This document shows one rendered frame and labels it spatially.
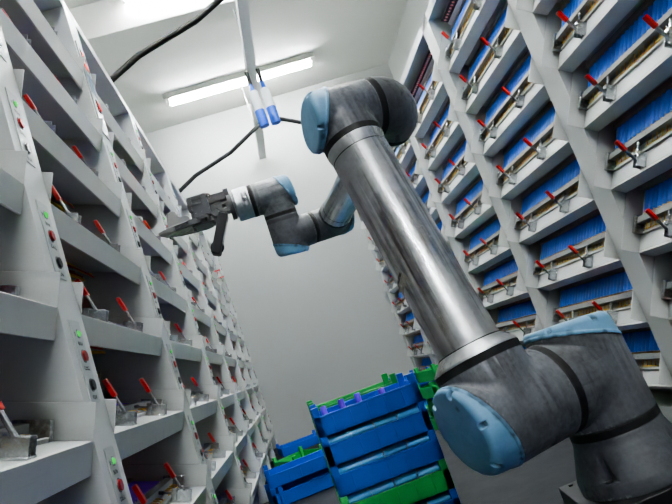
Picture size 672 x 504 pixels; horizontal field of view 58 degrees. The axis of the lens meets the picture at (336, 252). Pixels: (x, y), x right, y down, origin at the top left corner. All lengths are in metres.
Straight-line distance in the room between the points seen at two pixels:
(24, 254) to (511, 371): 0.72
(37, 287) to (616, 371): 0.87
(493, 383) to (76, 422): 0.59
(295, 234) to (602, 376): 0.90
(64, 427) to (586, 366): 0.76
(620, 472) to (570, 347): 0.20
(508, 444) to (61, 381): 0.63
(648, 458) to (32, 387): 0.89
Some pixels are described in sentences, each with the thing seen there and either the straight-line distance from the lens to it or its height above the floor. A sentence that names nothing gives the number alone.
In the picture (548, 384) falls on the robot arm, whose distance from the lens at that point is 0.99.
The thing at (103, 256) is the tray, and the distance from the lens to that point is 1.33.
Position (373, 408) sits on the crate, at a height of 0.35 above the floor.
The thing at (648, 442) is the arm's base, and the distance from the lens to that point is 1.08.
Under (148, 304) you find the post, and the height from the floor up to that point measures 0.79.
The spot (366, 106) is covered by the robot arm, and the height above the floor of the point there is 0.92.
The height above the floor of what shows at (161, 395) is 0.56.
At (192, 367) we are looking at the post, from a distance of 2.30.
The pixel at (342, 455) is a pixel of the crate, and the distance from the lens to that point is 1.71.
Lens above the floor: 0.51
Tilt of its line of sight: 9 degrees up
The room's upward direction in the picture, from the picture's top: 20 degrees counter-clockwise
